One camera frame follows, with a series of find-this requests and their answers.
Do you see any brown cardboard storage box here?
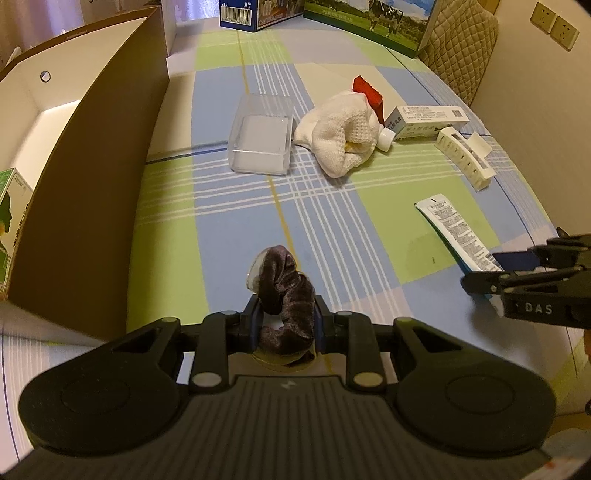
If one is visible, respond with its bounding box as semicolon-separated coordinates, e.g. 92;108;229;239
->
1;6;169;345

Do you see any white plastic hair claw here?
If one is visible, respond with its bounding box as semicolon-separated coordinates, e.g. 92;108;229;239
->
436;127;496;191

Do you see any double wall socket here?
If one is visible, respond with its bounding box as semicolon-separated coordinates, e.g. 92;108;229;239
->
530;2;579;51

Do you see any purple curtain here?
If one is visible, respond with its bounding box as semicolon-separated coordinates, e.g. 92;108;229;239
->
1;0;219;61

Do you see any white appliance box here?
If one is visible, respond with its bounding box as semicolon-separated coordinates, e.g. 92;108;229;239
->
160;0;176;55

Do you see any dark brown velvet scrunchie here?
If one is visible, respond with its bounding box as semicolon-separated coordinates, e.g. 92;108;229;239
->
246;245;315;367

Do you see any white knitted cloth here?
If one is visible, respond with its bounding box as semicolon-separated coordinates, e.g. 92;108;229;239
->
294;91;383;178

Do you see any blue milk carton box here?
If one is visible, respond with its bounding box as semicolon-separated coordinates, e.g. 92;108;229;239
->
219;0;304;32

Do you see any clear plastic tray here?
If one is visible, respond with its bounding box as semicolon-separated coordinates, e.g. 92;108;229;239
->
228;94;294;176

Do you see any quilted beige chair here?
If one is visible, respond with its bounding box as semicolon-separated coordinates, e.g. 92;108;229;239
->
419;0;499;106

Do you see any red snack packet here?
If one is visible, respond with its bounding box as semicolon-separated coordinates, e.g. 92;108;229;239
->
353;75;385;125

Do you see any long white medicine box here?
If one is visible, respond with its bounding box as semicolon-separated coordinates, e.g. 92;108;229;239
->
385;105;469;140

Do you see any checkered bed sheet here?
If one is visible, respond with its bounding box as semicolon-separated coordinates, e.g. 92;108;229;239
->
0;27;569;453

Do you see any green medicine box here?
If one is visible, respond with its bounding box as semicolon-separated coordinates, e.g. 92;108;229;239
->
0;168;33;298

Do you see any white cream tube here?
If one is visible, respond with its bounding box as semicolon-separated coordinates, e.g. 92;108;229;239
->
414;193;507;317

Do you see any green cow milk box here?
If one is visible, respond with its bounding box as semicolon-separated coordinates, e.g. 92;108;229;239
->
304;0;443;58

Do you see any small white bottle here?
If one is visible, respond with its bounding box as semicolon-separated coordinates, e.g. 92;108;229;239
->
377;127;396;153

